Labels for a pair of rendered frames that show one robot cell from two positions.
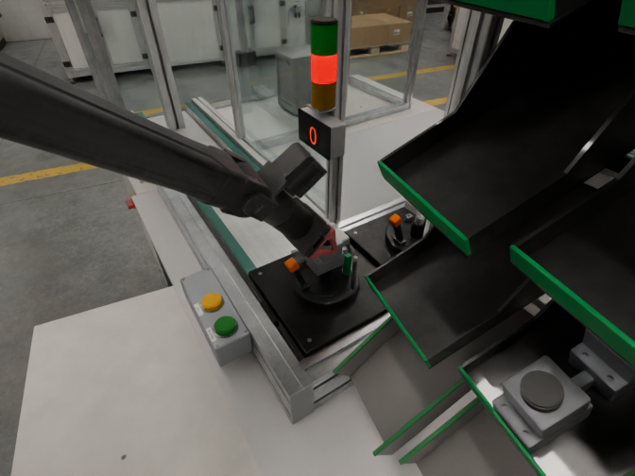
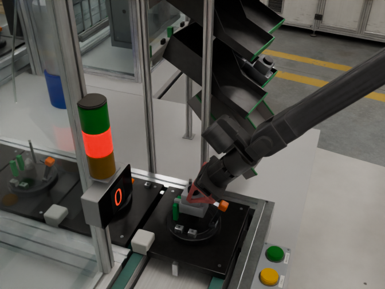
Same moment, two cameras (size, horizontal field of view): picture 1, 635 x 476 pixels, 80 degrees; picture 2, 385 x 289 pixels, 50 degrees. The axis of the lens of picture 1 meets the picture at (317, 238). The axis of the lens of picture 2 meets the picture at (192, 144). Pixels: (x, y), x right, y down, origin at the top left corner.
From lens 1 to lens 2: 1.18 m
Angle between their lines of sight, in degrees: 90
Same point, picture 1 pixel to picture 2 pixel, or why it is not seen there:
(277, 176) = (242, 131)
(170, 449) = (337, 266)
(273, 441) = (285, 229)
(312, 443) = not seen: hidden behind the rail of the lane
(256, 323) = (255, 242)
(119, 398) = not seen: outside the picture
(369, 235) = (118, 226)
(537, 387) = (268, 59)
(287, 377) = (267, 208)
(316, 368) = (251, 201)
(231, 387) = not seen: hidden behind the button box
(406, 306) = (247, 104)
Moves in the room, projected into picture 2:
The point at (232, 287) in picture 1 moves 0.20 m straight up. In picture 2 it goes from (244, 277) to (252, 215)
